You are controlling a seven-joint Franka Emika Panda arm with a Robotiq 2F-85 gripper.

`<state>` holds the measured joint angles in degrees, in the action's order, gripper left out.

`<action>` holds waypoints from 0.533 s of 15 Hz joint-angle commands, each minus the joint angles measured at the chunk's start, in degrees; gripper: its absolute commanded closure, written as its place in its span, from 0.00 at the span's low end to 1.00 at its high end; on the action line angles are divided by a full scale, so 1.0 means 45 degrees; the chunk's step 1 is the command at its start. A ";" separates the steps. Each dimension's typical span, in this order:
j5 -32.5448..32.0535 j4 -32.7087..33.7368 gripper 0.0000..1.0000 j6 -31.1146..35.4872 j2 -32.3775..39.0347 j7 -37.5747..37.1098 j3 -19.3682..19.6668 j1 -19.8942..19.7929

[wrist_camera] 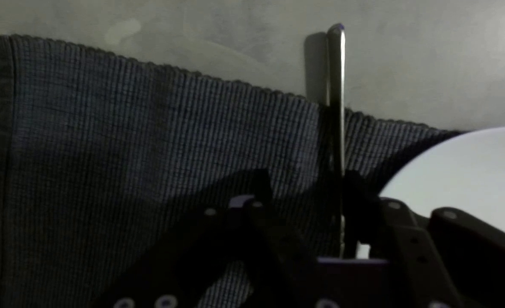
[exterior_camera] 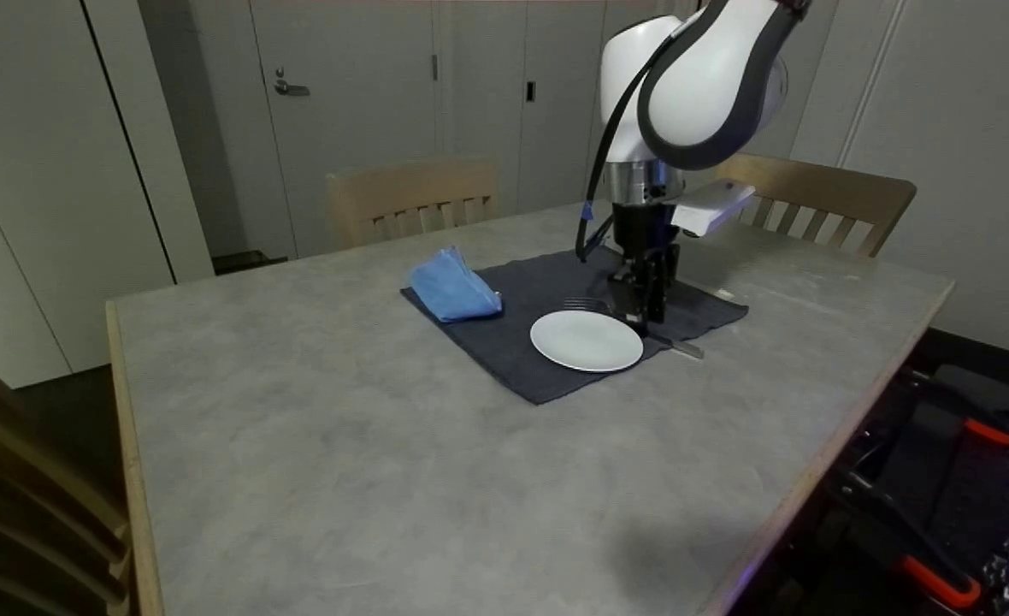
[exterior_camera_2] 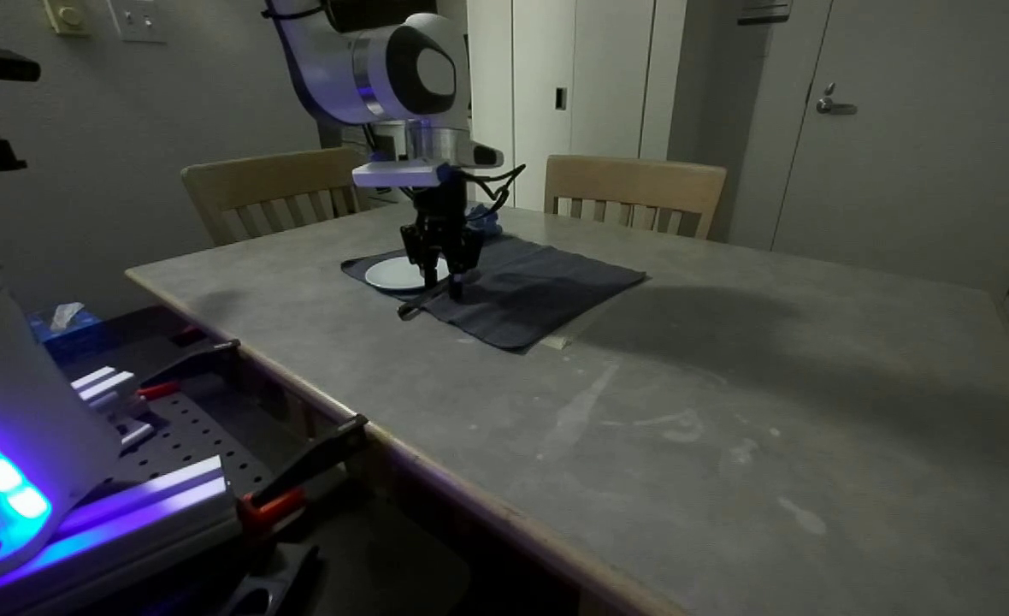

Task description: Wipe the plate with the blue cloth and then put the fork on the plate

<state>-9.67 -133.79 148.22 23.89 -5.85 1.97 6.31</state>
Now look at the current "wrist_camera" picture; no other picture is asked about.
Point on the silver metal fork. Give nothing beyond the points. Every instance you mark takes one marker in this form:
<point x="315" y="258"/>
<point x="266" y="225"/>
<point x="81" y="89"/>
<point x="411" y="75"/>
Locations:
<point x="337" y="85"/>

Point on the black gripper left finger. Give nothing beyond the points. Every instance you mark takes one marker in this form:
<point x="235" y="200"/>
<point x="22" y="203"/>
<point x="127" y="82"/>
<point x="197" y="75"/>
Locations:
<point x="235" y="261"/>

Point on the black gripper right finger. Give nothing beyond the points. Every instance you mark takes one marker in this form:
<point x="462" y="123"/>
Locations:
<point x="433" y="256"/>

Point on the dark grey woven placemat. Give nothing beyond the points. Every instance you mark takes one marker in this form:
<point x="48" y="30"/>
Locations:
<point x="91" y="142"/>

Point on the white round plate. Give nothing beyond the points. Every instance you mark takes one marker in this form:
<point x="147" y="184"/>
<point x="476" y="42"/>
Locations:
<point x="468" y="171"/>

